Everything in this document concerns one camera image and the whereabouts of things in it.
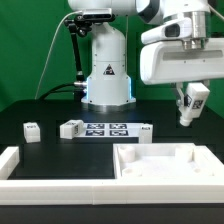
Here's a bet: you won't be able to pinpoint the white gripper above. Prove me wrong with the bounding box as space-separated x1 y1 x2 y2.
140 38 224 107

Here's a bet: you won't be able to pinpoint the white square tabletop part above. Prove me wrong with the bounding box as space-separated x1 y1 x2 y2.
113 143 224 180

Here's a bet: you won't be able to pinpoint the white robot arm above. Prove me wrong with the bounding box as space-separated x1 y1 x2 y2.
68 0 224 109

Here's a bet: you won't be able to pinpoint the fiducial marker sheet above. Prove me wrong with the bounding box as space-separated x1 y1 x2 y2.
79 123 142 138

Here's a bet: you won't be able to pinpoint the white U-shaped obstacle fence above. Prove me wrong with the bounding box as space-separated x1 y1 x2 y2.
0 146 224 205

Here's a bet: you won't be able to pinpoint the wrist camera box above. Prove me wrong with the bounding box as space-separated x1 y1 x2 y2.
141 17 193 45

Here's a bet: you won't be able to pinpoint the black base cables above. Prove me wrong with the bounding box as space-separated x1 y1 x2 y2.
38 82 88 102

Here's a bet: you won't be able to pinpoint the grey camera on mount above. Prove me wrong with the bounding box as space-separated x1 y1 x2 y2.
82 8 112 20

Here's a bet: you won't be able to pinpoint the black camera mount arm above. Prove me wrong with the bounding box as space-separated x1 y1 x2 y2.
64 14 116 101

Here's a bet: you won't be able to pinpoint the white camera cable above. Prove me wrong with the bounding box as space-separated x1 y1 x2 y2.
34 10 84 101

